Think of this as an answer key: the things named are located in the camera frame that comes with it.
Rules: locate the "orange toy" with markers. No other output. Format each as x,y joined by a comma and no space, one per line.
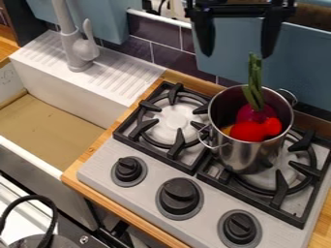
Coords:
227,130

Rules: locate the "red toy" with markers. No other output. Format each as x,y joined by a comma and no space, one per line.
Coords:
252,130

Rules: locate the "toy stove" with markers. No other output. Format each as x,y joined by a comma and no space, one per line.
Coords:
172,122

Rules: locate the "toy sink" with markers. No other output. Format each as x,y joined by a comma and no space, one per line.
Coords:
64,122

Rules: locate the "silver pot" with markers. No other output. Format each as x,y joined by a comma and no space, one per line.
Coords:
245,155

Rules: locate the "tap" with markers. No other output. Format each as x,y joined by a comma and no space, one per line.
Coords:
79,48

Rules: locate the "purple toy onion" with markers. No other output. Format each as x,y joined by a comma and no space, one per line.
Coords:
255,111

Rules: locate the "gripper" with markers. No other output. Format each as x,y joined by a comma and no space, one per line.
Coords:
241,9

